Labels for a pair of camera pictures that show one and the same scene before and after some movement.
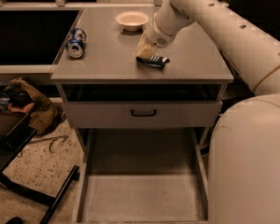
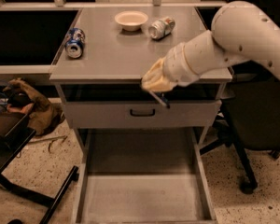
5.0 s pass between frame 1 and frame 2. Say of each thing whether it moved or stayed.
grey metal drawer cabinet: stayed
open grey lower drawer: stayed
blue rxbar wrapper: moved
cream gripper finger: moved
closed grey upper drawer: stayed
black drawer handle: stayed
